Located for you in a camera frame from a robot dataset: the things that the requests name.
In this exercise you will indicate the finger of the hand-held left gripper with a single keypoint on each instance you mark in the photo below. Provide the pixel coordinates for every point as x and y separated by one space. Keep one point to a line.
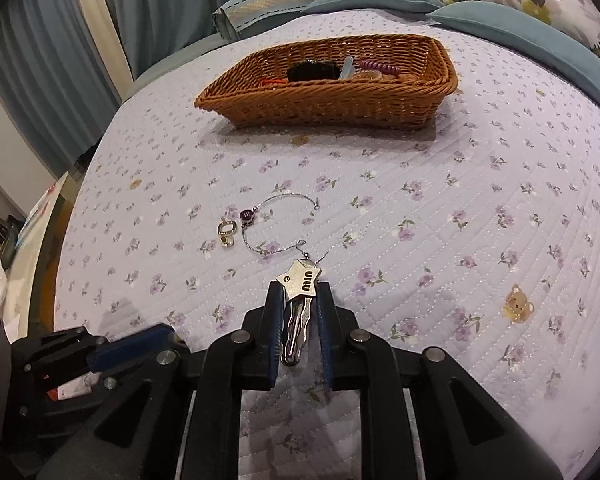
130 347
70 410

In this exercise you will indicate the blue pillow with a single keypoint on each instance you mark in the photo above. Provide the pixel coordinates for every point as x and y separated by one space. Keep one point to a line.
375 0
530 40

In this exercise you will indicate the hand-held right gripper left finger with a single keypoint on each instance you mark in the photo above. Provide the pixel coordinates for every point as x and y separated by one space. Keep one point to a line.
275 320

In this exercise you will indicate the black wristwatch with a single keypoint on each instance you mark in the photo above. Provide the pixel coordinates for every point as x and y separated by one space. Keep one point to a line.
312 71

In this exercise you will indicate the white side table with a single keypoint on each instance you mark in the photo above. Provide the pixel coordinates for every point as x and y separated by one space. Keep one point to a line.
45 210

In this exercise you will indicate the brown wicker basket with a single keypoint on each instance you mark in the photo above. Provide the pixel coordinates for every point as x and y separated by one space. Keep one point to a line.
330 105

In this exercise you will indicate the cream curtain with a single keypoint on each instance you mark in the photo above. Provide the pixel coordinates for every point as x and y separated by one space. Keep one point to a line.
97 15

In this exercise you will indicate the light blue hair clip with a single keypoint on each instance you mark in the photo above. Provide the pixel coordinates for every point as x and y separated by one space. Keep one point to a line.
347 67

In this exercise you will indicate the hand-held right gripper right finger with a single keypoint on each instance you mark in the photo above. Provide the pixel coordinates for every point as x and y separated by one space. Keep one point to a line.
324 325

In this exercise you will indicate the blue curtain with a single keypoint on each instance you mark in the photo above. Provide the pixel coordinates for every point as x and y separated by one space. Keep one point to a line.
40 70
180 5

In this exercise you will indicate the silver star hair clip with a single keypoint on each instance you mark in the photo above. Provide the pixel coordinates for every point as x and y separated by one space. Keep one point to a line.
302 282

